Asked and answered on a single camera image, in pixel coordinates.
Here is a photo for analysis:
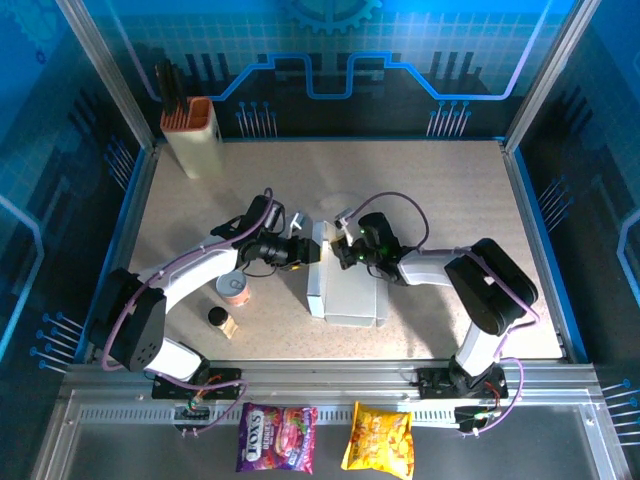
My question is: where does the purple Fox's candy bag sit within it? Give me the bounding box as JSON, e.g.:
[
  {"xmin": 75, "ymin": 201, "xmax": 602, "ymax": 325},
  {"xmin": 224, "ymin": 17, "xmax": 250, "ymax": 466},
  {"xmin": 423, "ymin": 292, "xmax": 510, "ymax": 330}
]
[{"xmin": 235, "ymin": 402, "xmax": 319, "ymax": 475}]

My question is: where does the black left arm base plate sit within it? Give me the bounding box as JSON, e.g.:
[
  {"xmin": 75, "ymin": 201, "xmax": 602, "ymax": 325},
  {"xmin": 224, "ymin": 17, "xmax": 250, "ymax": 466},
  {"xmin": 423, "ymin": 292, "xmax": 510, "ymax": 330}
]
[{"xmin": 152, "ymin": 367, "xmax": 244, "ymax": 401}]

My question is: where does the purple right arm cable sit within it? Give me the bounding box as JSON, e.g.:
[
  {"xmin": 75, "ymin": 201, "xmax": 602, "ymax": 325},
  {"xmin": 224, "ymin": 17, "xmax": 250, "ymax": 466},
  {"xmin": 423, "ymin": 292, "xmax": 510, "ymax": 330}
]
[{"xmin": 347, "ymin": 192, "xmax": 544, "ymax": 439}]

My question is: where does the aluminium frame rail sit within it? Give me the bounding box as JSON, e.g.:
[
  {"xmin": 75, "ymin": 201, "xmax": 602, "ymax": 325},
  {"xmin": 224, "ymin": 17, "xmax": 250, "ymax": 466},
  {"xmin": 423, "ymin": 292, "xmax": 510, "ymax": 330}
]
[{"xmin": 59, "ymin": 359, "xmax": 601, "ymax": 401}]

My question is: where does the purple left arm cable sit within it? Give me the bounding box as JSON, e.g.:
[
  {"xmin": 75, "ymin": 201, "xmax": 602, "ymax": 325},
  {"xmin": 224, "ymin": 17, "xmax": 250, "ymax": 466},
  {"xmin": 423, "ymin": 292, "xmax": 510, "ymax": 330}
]
[{"xmin": 102, "ymin": 187, "xmax": 250, "ymax": 439}]

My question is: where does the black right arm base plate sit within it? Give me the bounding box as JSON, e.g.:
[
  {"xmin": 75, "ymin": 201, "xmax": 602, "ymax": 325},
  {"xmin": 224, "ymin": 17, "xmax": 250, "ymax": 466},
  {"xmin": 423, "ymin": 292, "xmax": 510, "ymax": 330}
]
[{"xmin": 417, "ymin": 367, "xmax": 509, "ymax": 401}]

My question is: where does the black-handled knife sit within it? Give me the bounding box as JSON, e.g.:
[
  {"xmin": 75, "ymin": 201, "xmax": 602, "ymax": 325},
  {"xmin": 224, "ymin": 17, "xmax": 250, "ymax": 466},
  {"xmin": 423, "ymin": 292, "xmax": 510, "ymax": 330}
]
[
  {"xmin": 166, "ymin": 58, "xmax": 182, "ymax": 115},
  {"xmin": 154, "ymin": 60, "xmax": 174, "ymax": 117},
  {"xmin": 174, "ymin": 67, "xmax": 190, "ymax": 114}
]

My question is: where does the small black interface board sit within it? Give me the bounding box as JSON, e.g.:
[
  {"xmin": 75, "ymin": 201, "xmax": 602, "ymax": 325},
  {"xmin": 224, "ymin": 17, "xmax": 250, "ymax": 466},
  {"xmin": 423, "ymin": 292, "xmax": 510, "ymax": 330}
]
[
  {"xmin": 454, "ymin": 404, "xmax": 501, "ymax": 435},
  {"xmin": 172, "ymin": 404, "xmax": 211, "ymax": 434}
]

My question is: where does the white paper box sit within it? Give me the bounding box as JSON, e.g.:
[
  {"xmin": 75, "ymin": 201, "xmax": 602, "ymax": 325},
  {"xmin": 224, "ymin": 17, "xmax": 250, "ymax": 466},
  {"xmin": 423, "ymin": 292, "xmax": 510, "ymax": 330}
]
[{"xmin": 304, "ymin": 219, "xmax": 389, "ymax": 329}]

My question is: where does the aluminium upright post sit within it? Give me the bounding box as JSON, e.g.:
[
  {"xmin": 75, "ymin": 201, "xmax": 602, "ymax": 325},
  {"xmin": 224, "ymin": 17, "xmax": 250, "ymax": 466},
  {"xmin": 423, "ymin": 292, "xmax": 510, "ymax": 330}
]
[
  {"xmin": 501, "ymin": 0, "xmax": 604, "ymax": 154},
  {"xmin": 53, "ymin": 0, "xmax": 161, "ymax": 154}
]

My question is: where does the cream knife holder orange top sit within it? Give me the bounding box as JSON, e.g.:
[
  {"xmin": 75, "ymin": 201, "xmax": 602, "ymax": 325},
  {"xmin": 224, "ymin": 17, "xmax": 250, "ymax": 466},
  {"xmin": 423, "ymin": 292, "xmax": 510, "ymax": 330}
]
[{"xmin": 159, "ymin": 97, "xmax": 224, "ymax": 179}]

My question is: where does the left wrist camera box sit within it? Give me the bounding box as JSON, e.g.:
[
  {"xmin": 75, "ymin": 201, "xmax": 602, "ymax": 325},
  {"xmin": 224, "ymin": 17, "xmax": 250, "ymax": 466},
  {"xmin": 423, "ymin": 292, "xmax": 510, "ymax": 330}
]
[{"xmin": 287, "ymin": 212, "xmax": 309, "ymax": 240}]

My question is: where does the yellow snack bag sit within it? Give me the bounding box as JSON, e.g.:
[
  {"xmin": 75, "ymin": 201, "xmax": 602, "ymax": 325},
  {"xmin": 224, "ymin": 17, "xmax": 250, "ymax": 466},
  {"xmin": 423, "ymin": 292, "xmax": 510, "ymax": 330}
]
[{"xmin": 340, "ymin": 401, "xmax": 416, "ymax": 480}]

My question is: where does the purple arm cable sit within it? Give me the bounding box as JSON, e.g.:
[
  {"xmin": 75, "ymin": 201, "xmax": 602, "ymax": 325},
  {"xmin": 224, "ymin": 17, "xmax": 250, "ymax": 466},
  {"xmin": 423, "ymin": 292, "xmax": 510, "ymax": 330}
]
[
  {"xmin": 102, "ymin": 187, "xmax": 250, "ymax": 439},
  {"xmin": 347, "ymin": 192, "xmax": 544, "ymax": 439}
]

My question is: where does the spice jar black lid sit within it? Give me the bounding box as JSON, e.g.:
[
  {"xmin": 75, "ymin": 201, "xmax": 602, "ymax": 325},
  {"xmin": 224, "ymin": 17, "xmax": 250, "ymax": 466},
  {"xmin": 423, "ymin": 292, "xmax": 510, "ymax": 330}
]
[{"xmin": 207, "ymin": 305, "xmax": 240, "ymax": 340}]

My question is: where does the slotted aluminium cable duct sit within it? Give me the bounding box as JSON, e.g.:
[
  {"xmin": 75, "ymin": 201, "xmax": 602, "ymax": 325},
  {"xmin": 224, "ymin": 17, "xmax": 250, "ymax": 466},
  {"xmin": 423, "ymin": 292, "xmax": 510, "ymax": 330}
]
[{"xmin": 79, "ymin": 407, "xmax": 466, "ymax": 425}]

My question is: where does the pink tin can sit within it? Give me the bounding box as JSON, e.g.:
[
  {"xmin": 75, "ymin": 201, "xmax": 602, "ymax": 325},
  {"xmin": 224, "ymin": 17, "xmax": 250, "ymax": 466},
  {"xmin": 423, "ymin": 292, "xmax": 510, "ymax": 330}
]
[{"xmin": 215, "ymin": 272, "xmax": 251, "ymax": 309}]

